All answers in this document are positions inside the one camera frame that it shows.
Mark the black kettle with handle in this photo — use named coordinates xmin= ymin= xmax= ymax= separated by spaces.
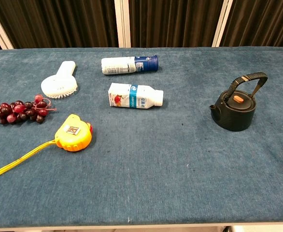
xmin=209 ymin=72 xmax=269 ymax=132

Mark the blue table cloth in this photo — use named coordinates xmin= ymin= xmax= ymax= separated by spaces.
xmin=0 ymin=46 xmax=283 ymax=225

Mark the white bottle blue cap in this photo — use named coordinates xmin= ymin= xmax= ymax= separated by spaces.
xmin=100 ymin=55 xmax=159 ymax=75

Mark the yellow tape measure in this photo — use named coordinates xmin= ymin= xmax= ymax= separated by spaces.
xmin=0 ymin=114 xmax=93 ymax=176

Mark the white handheld fan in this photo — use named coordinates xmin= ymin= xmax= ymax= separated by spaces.
xmin=41 ymin=60 xmax=79 ymax=99

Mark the black curtain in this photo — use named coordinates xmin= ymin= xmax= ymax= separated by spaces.
xmin=128 ymin=0 xmax=224 ymax=48
xmin=0 ymin=0 xmax=119 ymax=49
xmin=220 ymin=0 xmax=283 ymax=51

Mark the red grape bunch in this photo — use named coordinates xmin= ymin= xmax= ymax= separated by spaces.
xmin=0 ymin=94 xmax=57 ymax=125

